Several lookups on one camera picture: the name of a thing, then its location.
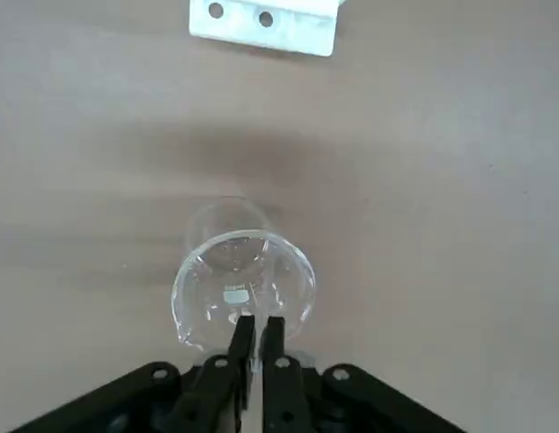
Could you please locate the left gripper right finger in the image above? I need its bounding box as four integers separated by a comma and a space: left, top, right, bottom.
260, 315, 470, 433

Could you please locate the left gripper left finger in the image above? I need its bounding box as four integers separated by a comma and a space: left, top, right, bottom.
8, 314, 256, 433

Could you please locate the large glass beaker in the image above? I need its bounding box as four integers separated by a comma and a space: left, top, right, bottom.
170, 196, 317, 357

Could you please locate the white test tube rack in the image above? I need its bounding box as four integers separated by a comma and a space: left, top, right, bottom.
188, 0, 346, 59

